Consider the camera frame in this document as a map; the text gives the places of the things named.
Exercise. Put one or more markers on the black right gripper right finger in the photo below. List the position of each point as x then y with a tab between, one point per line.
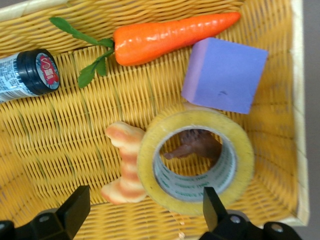
225	225

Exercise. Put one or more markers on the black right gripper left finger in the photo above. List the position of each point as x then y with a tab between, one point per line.
50	225

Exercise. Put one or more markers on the yellow packing tape roll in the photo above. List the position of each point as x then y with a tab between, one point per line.
150	180

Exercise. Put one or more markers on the brown rubber toy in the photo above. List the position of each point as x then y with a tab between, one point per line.
195	147

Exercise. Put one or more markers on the yellow wicker basket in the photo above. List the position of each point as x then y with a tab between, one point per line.
75	137

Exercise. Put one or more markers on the orange striped shrimp toy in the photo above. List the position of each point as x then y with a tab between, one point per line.
127	155

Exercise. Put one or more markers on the purple foam block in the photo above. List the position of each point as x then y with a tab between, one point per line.
225	77

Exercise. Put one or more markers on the black capped small bottle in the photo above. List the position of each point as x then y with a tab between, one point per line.
27	72

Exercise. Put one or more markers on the orange toy carrot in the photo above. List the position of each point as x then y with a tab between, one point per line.
162	40

